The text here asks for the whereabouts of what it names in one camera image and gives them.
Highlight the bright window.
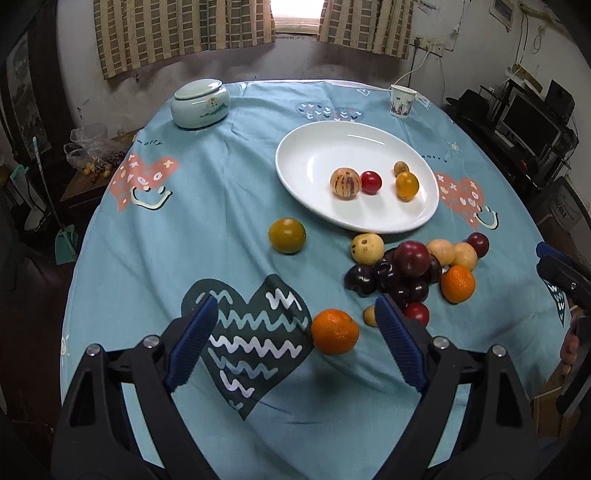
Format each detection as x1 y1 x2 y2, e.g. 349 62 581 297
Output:
270 0 324 34

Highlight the black speaker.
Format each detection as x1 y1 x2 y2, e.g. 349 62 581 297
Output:
547 79 575 116

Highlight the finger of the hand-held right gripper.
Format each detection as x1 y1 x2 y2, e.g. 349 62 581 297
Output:
536 242 591 309

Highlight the white wall frame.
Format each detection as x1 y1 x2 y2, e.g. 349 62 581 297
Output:
489 0 515 31

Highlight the small red plum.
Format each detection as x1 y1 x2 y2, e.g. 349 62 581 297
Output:
466 232 490 258
403 302 430 328

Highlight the clear plastic bag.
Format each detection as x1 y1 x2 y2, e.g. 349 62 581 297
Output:
65 122 126 175

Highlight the pale green lidded ceramic jar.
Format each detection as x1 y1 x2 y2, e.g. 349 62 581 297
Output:
171 79 230 129

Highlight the teal dustpan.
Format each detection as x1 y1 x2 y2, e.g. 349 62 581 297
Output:
55 224 79 265

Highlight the printed paper cup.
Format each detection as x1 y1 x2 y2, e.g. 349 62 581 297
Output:
390 84 416 120

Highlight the white power strip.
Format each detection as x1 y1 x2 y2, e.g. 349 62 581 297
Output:
412 38 446 57

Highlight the large red plum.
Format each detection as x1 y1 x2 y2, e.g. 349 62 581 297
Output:
394 241 431 278

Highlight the computer monitor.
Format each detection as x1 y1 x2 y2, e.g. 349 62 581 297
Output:
501 92 561 153

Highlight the yellow spotted fruit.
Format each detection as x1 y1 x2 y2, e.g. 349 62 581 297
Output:
350 233 385 265

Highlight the orange mandarin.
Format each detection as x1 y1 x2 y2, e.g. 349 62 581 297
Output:
311 308 360 356
440 265 476 304

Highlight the white cable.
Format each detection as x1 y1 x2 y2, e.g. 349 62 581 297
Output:
390 46 435 89

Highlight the white oval plate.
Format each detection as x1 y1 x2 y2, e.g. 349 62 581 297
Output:
276 121 440 233

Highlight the blue printed tablecloth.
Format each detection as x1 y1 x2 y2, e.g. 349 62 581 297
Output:
60 79 573 480

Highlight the pile of small fruits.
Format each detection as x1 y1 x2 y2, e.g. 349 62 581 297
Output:
82 150 125 183

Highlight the yellow orange tomato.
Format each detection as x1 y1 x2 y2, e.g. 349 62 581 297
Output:
395 172 420 202

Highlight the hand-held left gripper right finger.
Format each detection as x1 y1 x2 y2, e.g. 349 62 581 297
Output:
374 294 541 480

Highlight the person's right hand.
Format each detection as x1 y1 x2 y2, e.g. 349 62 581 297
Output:
560 329 581 376

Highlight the striped pepino melon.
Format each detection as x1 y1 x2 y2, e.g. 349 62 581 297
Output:
330 167 362 200

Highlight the black computer desk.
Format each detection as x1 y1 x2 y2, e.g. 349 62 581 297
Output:
445 92 579 195

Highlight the red cherry tomato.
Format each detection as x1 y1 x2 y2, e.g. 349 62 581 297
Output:
360 170 383 195

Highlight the dark wall poster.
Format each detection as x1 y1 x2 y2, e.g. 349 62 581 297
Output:
7 32 51 153

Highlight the wide checked beige curtain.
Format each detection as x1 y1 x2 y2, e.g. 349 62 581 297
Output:
93 0 276 80

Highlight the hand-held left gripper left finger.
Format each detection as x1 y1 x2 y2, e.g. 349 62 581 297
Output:
51 294 220 480

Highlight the tan round fruit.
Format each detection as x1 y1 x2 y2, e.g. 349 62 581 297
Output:
451 242 478 272
426 239 456 267

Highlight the wooden side table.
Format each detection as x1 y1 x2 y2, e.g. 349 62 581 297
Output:
60 130 139 210

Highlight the cardboard box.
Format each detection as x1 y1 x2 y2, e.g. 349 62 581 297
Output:
531 364 578 439

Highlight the narrow checked beige curtain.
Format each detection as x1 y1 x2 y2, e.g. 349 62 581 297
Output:
317 0 414 60

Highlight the greenish yellow orange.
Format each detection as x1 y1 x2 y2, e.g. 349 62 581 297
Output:
269 217 307 254

